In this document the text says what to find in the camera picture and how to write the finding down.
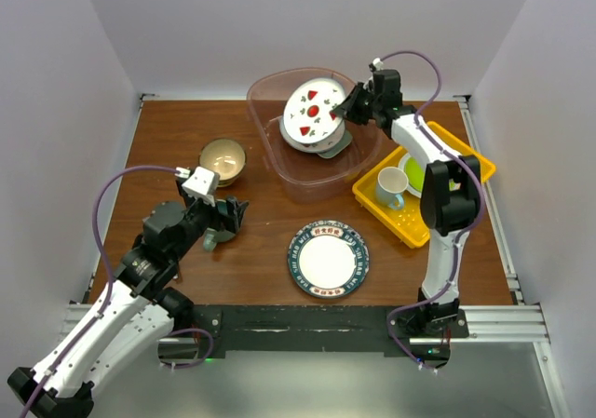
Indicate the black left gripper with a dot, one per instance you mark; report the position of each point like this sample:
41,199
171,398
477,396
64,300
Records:
232,221

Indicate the light blue white mug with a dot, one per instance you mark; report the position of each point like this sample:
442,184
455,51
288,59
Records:
391,183

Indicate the pale green divided dish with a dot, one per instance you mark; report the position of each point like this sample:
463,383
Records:
338,147

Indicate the green rimmed lettered plate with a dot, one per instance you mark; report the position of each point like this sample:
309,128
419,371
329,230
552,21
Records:
328,259

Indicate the watermelon pattern plate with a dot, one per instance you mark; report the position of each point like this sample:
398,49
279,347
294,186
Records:
308,116
314,148

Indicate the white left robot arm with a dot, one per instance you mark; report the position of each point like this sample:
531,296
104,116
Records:
134,310

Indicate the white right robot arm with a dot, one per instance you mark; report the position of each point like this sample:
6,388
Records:
451,200

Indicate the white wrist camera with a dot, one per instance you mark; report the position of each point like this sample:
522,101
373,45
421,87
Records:
377,65
197,184

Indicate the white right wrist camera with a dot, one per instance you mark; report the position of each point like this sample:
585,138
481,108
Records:
377,65

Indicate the beige ceramic bowl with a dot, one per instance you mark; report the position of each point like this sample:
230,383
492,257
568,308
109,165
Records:
225,157

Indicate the yellow plastic tray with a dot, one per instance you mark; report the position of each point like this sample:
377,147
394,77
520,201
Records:
407,224

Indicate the teal ceramic mug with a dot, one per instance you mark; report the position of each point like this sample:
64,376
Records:
217,233

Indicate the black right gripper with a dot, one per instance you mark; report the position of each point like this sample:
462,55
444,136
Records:
347,108

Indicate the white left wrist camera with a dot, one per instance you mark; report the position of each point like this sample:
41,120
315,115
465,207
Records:
197,184

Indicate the black mounting base plate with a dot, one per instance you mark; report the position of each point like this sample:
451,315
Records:
319,328

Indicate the clear pink plastic bin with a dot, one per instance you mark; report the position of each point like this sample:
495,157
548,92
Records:
307,177

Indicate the lime green plate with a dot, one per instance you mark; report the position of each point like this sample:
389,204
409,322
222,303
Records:
415,173

